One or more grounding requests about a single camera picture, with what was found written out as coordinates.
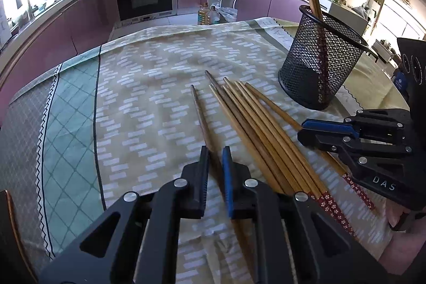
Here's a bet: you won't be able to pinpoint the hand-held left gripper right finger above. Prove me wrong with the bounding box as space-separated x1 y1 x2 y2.
221 146 388 284

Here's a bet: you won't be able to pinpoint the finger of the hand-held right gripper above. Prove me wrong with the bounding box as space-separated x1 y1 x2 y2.
297 131 414 209
301 109 414 146

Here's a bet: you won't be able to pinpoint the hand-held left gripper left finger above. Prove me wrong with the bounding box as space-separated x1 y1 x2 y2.
38 145 211 284

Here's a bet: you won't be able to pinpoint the bundle of wooden chopsticks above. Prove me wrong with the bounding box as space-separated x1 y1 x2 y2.
204 70 378 238

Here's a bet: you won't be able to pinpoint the black mesh utensil holder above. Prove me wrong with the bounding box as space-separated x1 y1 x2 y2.
278 5 370 110

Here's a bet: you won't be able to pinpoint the dark wooden chopstick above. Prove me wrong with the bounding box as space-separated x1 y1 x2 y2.
190 84 255 274

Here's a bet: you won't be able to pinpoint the person's right hand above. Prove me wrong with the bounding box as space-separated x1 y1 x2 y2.
379 204 426 269

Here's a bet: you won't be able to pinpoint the patterned tablecloth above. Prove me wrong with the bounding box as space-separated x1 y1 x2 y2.
0 17 413 284

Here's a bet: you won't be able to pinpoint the clear oil bottle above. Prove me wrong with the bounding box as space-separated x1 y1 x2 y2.
209 5 222 25

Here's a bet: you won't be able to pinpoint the yellow oil bottle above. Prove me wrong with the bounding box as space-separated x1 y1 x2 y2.
198 3 211 26

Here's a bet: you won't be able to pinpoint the wooden chair back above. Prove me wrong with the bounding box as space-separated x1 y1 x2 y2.
0 190 37 284

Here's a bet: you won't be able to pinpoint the purple kitchen cabinets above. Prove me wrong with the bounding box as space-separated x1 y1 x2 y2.
0 0 320 125

